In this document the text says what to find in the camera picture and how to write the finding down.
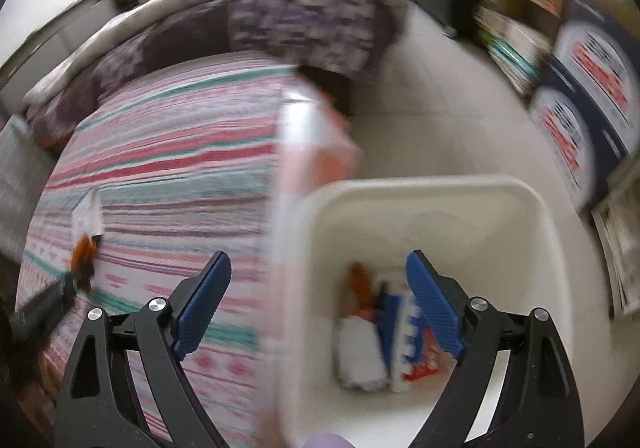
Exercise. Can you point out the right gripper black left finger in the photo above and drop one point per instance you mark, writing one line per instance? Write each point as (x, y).
(98, 405)

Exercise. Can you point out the dark blue cardboard box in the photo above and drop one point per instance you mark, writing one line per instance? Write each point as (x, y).
(568, 135)
(603, 57)

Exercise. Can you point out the white plastic bag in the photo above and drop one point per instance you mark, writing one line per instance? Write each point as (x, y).
(358, 354)

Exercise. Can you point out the white plastic tool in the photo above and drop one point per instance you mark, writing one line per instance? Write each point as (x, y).
(87, 217)

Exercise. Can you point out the grey checked covered chair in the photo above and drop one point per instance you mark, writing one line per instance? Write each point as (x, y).
(24, 171)

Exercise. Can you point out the blue white carton box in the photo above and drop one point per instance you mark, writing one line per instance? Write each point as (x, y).
(401, 327)

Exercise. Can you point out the purple floral folded quilt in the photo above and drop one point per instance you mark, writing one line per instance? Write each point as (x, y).
(345, 37)

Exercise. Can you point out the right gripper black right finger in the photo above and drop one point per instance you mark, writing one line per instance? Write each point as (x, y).
(512, 384)

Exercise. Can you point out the white plastic trash bin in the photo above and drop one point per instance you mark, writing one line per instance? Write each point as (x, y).
(480, 261)

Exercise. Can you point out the bed with patterned sheet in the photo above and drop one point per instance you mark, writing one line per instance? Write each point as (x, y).
(214, 154)

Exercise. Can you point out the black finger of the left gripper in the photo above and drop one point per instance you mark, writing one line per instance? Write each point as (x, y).
(39, 317)

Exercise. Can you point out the red white snack bag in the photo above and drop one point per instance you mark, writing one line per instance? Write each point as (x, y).
(363, 297)

